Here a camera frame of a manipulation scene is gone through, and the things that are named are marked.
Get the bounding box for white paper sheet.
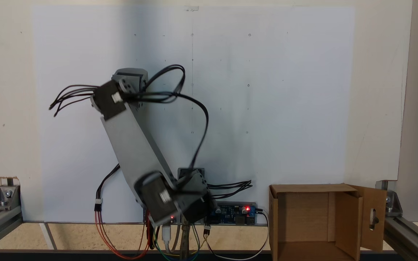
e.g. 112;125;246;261
31;5;355;223

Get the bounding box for blue circuit board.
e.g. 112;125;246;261
209;202;257;226

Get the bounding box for brown cardboard box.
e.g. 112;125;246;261
269;183;387;261

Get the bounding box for black motor cable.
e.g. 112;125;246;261
133;65;210;174
207;180;253;200

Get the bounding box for black and orange cable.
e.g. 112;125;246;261
94;164;152;260

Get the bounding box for green jumper wire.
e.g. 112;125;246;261
153;228;181;261

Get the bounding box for metal corner bracket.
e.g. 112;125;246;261
385;191;403;218
0;185;21;211

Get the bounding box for dark frame crossbar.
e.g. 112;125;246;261
0;249;418;261

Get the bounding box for white cable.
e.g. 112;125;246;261
205;210;270;261

